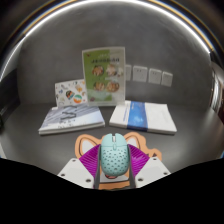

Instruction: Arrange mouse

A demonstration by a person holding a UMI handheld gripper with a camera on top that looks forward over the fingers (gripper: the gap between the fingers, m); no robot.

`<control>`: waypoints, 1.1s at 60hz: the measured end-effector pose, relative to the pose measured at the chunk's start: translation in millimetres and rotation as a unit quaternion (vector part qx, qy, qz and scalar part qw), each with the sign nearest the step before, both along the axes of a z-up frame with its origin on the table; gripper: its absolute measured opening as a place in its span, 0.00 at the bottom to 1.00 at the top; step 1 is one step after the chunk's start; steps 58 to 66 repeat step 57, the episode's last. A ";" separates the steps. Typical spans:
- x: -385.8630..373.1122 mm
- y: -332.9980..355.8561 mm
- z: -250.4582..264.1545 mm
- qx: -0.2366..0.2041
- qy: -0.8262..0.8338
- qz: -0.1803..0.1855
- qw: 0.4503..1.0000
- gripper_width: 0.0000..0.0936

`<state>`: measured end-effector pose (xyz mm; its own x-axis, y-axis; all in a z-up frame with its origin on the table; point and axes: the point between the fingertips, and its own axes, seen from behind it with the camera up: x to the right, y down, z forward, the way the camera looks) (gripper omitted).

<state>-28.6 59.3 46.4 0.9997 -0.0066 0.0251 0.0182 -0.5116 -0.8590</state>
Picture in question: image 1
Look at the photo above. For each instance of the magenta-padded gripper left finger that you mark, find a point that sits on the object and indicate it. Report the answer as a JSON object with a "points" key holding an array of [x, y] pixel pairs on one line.
{"points": [[75, 173]]}

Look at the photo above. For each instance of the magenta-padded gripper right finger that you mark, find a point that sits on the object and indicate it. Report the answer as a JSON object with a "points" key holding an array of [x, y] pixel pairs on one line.
{"points": [[151, 171]]}

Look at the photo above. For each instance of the teal perforated computer mouse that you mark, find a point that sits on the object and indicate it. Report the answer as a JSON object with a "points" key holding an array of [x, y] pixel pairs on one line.
{"points": [[115, 156]]}

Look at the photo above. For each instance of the corgi-shaped orange mouse pad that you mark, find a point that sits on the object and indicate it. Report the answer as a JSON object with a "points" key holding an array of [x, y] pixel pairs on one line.
{"points": [[83, 143]]}

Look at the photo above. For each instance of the grey striped book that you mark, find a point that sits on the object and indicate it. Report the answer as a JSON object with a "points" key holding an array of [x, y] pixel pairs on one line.
{"points": [[71, 120]]}

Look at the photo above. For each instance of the white book with blue band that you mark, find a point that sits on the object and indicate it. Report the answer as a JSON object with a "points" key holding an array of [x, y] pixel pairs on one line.
{"points": [[146, 116]]}

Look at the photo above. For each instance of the white sticker sheet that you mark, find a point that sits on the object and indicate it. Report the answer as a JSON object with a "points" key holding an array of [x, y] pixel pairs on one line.
{"points": [[68, 94]]}

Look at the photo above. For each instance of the green menu sign stand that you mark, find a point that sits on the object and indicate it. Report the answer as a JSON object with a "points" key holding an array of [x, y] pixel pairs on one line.
{"points": [[103, 76]]}

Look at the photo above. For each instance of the white wall socket plates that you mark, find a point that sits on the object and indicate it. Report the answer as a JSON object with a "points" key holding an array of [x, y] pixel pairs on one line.
{"points": [[140, 73]]}

